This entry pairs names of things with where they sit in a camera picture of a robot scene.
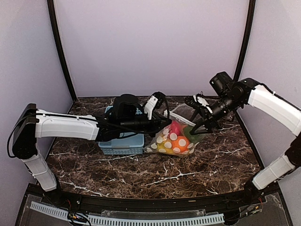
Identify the left black frame post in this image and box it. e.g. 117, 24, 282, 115
47, 0, 77, 102

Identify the grey slotted cable duct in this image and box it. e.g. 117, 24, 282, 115
30, 202, 225, 226

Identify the green toy bell pepper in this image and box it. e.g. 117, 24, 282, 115
183, 126, 204, 143

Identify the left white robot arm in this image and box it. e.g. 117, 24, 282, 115
7, 92, 172, 205

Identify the yellow toy banana bunch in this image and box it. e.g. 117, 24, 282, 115
156, 135, 173, 154

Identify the orange toy orange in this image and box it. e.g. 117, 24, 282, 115
171, 136, 190, 153

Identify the red toy apple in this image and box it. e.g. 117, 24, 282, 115
169, 121, 182, 136

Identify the black front rail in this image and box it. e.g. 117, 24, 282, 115
23, 186, 283, 216

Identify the right black frame post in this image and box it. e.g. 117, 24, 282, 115
233, 0, 256, 81

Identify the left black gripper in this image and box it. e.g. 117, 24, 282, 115
120, 112, 173, 138

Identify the black frame post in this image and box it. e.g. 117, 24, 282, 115
47, 0, 77, 102
233, 0, 256, 81

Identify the blue perforated plastic basket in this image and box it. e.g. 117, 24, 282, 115
98, 105, 145, 155

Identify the clear dotted zip bag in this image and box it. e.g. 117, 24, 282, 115
144, 104, 206, 157

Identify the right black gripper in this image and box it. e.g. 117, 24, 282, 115
188, 94, 241, 135

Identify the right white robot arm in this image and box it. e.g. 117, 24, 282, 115
187, 72, 301, 204

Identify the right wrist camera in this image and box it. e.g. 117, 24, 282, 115
184, 94, 213, 113

